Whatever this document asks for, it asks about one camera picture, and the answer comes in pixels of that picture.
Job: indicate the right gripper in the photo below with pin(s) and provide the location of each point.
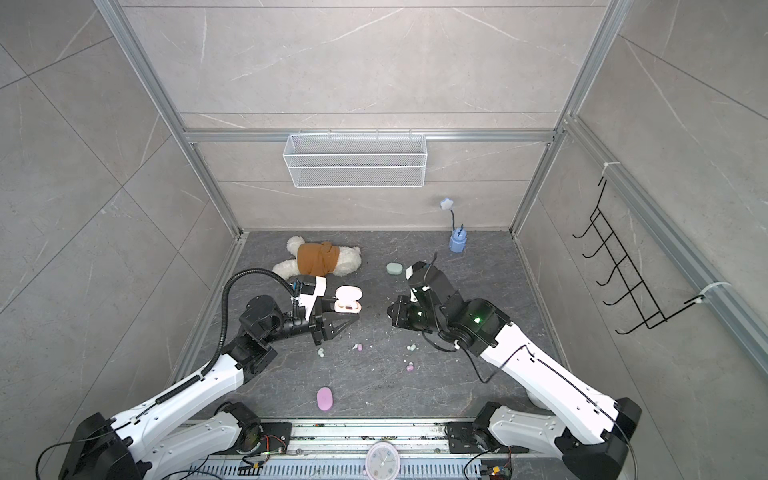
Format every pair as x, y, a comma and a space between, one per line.
400, 316

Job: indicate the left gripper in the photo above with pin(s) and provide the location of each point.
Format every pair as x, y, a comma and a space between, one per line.
319, 325

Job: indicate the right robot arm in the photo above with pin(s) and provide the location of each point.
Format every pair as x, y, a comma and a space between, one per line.
590, 432

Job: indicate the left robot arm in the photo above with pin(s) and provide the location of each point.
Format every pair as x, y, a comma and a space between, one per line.
151, 439

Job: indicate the mint green charging case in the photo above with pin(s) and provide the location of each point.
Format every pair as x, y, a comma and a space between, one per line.
394, 268

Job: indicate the white plush dog brown shirt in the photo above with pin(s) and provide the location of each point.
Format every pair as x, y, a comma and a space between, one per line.
318, 259

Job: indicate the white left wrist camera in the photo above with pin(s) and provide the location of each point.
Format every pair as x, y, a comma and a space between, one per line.
310, 288

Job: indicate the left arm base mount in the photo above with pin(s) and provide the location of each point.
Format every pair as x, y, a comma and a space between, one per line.
265, 439

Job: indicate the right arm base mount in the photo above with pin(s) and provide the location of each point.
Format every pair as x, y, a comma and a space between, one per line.
464, 438

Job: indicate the white wire wall basket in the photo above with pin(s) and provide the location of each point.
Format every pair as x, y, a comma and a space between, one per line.
356, 160

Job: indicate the black wall hook rack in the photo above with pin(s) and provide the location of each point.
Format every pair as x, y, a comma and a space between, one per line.
623, 267

